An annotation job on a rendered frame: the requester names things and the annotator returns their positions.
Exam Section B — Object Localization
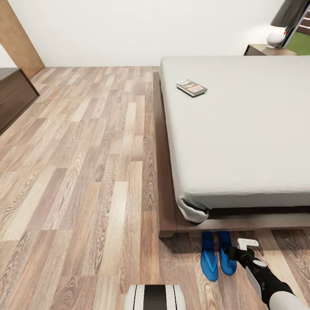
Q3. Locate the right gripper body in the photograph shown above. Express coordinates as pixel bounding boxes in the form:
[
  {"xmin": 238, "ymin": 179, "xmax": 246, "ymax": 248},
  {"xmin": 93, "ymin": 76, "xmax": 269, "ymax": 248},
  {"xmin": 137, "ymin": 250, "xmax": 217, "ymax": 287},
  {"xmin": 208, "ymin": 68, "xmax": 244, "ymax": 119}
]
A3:
[{"xmin": 228, "ymin": 247, "xmax": 254, "ymax": 264}]

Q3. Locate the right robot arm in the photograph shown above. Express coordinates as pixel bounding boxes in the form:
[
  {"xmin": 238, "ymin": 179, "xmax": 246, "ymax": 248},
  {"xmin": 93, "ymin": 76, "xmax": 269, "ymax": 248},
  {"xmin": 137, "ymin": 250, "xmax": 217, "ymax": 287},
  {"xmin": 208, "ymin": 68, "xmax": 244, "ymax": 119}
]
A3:
[{"xmin": 222, "ymin": 238, "xmax": 310, "ymax": 310}]

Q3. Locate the hardback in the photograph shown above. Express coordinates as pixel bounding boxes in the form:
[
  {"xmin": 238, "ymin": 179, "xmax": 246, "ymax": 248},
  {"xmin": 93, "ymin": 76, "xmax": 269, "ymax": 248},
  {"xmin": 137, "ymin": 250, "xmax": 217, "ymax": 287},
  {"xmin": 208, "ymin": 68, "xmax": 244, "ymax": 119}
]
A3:
[{"xmin": 177, "ymin": 79, "xmax": 207, "ymax": 97}]

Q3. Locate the sandal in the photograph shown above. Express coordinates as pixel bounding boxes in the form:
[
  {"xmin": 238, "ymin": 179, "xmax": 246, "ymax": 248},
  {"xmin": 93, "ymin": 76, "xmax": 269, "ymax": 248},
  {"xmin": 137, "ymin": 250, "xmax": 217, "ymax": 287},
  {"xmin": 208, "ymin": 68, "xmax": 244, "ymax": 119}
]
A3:
[
  {"xmin": 201, "ymin": 232, "xmax": 218, "ymax": 282},
  {"xmin": 218, "ymin": 231, "xmax": 237, "ymax": 276}
]

